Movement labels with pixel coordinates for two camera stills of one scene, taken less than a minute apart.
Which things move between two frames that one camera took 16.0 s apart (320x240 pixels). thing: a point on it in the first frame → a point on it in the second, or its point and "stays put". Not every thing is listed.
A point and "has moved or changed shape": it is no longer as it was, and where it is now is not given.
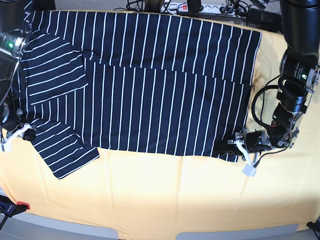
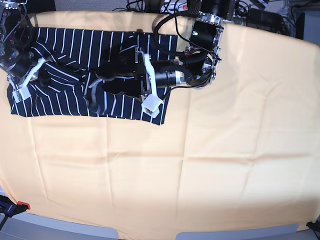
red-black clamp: x=9 y=208 stays put
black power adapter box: x=264 y=20 stays put
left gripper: x=11 y=114 → x=18 y=63
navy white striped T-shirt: x=90 y=83 has moved or changed shape
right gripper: x=256 y=141 → x=167 y=78
